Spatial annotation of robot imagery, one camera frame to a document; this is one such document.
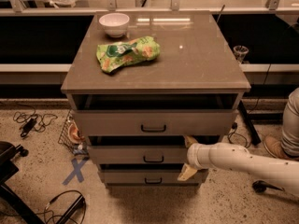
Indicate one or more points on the white ceramic bowl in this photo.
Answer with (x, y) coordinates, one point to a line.
(115, 24)

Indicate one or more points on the person leg grey trousers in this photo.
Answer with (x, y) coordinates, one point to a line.
(290, 127)

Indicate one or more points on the black stand with cable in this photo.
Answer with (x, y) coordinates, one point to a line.
(78, 203)

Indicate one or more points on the black chair leg caster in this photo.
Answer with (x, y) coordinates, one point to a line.
(260, 186)

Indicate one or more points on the green chip bag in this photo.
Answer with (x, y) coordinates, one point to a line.
(120, 54)

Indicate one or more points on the grey drawer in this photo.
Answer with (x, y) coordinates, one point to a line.
(151, 177)
(153, 123)
(138, 154)

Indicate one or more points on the blue tape cross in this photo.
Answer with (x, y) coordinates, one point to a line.
(76, 173)

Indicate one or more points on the grey drawer cabinet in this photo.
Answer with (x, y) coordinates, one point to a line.
(195, 72)

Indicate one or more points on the wire basket with items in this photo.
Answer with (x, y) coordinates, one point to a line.
(71, 139)

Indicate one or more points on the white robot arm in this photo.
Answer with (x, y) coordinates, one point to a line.
(277, 173)

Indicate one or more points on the clear glass cup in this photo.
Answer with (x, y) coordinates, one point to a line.
(240, 52)

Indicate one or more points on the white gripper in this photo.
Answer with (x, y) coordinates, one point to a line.
(193, 155)

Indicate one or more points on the tan shoe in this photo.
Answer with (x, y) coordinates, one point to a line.
(274, 148)

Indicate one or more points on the black floor bar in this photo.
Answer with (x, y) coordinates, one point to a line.
(255, 138)

